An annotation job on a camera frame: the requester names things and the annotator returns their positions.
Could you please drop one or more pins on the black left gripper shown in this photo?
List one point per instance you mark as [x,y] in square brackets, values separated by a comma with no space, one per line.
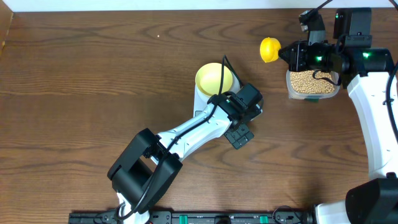
[236,138]

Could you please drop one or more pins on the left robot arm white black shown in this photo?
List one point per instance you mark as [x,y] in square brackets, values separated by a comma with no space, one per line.
[149,164]

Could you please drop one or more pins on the white digital kitchen scale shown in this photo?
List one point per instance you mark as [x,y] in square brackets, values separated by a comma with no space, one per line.
[200,99]

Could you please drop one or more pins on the yellow plastic measuring scoop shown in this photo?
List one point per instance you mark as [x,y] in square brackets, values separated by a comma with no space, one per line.
[269,49]

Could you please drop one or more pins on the clear container of soybeans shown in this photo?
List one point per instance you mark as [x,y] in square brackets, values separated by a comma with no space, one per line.
[302,85]

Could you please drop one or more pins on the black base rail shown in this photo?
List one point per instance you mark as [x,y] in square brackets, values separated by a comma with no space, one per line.
[283,216]

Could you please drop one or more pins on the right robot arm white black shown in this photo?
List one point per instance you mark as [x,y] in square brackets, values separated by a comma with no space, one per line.
[369,76]

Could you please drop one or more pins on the pale yellow bowl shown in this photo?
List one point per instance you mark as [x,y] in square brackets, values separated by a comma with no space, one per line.
[208,79]

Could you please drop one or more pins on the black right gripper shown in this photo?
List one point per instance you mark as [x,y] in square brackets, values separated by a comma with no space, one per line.
[296,63]

